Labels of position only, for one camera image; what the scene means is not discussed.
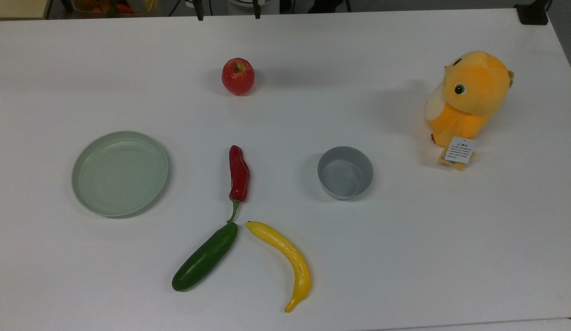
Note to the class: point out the grey bowl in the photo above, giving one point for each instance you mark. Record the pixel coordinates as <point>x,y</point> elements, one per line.
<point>345,177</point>

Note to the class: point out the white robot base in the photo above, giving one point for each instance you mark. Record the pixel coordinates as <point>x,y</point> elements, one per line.
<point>253,5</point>

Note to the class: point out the clear box of vegetables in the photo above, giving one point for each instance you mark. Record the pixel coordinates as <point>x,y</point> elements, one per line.
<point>112,6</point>

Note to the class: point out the pale green plate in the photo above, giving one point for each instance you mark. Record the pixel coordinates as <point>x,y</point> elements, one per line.
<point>119,174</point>

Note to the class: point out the red chili pepper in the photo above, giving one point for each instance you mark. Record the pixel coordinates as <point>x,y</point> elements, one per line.
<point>239,174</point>

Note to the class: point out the white side table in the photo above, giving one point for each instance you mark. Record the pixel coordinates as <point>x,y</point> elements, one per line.
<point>497,325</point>

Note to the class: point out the white paper toy tag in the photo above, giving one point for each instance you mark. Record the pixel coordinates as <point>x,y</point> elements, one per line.
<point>460,151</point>

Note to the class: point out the orange plush toy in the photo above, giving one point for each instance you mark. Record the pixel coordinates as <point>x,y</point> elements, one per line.
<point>474,92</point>

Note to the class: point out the red apple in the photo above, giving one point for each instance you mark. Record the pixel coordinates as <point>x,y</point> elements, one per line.
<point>238,78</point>

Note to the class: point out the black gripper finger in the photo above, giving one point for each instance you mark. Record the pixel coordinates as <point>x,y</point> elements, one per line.
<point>256,9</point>
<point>199,10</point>

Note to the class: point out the green cucumber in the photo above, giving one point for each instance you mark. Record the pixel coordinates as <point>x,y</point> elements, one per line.
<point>204,257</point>

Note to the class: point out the black table clamp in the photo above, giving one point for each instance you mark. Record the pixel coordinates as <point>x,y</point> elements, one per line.
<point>533,14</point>

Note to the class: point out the yellow banana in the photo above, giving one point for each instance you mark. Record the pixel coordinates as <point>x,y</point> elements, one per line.
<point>290,255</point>

